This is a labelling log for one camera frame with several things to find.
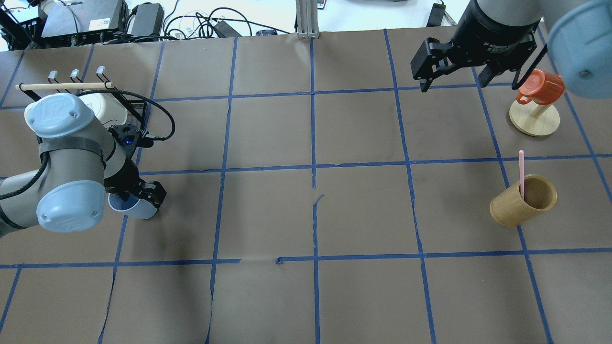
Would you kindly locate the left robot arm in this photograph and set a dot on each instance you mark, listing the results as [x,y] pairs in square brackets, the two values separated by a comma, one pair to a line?
[85,164]

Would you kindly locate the white cup on rack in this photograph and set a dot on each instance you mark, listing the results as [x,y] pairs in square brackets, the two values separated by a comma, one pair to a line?
[108,110]

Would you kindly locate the wooden cup tree stand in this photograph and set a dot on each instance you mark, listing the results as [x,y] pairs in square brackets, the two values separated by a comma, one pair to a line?
[533,119]

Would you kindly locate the light blue cup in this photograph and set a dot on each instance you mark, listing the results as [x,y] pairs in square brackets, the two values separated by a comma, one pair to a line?
[132,207]

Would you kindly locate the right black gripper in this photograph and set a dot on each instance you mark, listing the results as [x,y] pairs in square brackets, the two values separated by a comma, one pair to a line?
[492,38]

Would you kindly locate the aluminium frame post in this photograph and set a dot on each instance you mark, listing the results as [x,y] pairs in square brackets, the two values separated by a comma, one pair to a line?
[307,19]

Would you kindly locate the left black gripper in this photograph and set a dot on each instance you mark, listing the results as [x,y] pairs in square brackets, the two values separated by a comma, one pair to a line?
[118,180]

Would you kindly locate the bamboo chopstick holder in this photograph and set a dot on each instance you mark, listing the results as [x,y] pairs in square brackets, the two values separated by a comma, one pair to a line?
[515,206]

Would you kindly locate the black power brick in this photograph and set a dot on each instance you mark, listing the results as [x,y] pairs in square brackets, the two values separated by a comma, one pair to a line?
[146,20]

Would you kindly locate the black wire cup rack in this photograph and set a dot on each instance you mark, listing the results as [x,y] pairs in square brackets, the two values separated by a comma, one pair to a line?
[135,106]

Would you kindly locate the orange cup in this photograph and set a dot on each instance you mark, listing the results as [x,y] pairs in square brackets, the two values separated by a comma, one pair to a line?
[542,88]

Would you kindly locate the pink chopstick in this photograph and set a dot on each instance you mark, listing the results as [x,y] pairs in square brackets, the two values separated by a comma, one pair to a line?
[521,166]

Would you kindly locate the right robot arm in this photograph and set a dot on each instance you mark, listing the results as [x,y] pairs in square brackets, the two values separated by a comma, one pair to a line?
[577,35]

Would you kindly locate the black electronics box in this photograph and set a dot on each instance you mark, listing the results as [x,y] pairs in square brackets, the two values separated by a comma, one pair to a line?
[82,17]

